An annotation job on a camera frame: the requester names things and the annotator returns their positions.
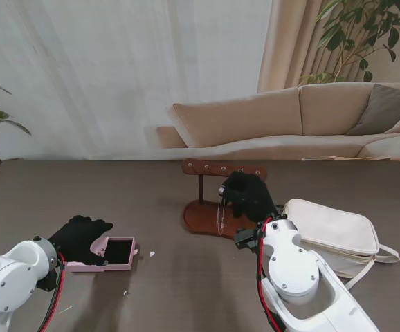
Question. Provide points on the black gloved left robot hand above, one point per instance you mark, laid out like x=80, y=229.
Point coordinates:
x=75, y=238

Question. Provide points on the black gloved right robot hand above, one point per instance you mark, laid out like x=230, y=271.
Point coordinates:
x=250, y=197

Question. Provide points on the pink jewelry box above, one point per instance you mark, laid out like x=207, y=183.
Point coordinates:
x=98, y=246

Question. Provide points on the brown wooden jewelry stand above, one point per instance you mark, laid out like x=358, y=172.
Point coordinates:
x=200, y=216

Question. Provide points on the white leather bag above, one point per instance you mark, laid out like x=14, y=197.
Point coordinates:
x=331, y=224

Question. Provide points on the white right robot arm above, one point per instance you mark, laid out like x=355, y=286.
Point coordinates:
x=297, y=273

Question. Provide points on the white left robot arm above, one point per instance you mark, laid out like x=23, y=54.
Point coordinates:
x=9, y=276

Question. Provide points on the beige sofa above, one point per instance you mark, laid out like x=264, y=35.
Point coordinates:
x=241, y=117

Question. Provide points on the beige curtain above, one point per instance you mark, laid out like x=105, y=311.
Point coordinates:
x=290, y=52

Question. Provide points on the grey cushion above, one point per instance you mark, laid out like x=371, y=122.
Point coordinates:
x=383, y=110

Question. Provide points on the white sheer curtain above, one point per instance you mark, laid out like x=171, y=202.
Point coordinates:
x=117, y=69

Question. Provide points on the tall leafy ficus plant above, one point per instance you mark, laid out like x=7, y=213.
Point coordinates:
x=335, y=34

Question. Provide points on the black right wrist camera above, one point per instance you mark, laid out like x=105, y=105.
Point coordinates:
x=245, y=239

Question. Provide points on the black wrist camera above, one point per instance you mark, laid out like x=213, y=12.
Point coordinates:
x=245, y=239
x=47, y=280

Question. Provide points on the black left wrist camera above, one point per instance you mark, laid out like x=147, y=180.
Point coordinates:
x=47, y=280

